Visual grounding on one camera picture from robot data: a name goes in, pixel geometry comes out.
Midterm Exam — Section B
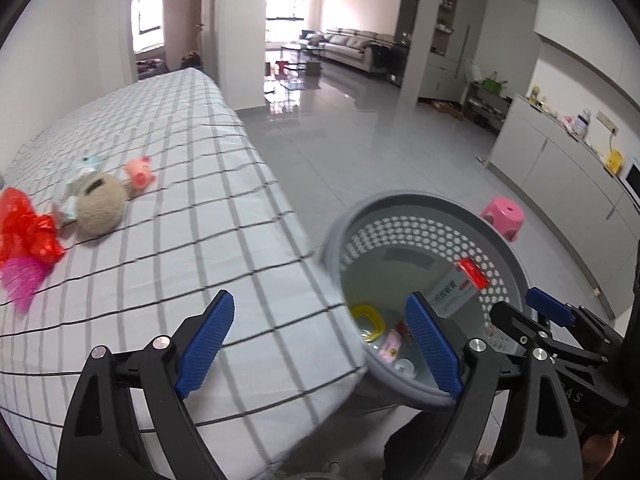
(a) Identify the pink mesh net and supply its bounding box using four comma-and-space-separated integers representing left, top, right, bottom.
1, 256, 53, 315

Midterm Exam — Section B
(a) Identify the white plastic lid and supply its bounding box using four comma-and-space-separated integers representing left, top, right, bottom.
394, 359, 416, 379

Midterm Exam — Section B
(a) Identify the checked white tablecloth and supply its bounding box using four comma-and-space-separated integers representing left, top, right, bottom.
1, 68, 364, 479

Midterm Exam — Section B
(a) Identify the red small stool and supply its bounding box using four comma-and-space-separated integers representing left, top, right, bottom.
274, 60, 290, 78

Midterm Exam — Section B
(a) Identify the pink snack wrapper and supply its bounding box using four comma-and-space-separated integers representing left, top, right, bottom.
378, 330, 402, 364

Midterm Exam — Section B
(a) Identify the grey sofa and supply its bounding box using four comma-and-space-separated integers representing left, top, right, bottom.
297, 28, 395, 74

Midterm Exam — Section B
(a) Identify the coffee table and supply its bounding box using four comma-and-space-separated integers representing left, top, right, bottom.
280, 42, 323, 70

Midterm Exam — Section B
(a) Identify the red plastic bag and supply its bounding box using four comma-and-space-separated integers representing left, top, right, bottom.
0, 188, 65, 266

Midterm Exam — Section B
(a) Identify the long red box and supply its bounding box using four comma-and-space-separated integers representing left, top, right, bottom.
425, 258, 489, 318

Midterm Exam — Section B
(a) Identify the pink pig toy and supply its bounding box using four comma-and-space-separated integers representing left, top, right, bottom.
124, 156, 156, 196

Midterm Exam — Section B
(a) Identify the white low cabinet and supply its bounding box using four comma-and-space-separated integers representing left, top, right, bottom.
488, 96, 639, 318

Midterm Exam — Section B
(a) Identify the grey perforated trash basket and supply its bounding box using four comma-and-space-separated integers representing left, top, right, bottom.
321, 192, 533, 411

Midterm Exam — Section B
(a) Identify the beige plush ball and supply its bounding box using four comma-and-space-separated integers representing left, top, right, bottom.
76, 172, 129, 240

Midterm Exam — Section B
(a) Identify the yellow container on counter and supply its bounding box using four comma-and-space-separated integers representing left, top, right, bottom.
605, 150, 624, 176

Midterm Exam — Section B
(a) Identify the light blue wipes packet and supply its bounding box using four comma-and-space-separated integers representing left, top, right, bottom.
51, 156, 104, 228

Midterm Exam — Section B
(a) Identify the person right hand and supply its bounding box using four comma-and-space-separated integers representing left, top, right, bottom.
582, 431, 620, 480

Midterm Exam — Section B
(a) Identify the white microwave oven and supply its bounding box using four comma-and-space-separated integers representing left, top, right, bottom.
620, 157, 640, 205

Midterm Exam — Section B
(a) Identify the green bag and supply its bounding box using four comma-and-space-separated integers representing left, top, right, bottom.
482, 72, 508, 96

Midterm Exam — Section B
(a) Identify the pink plastic stool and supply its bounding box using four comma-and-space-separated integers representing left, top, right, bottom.
480, 197, 525, 242

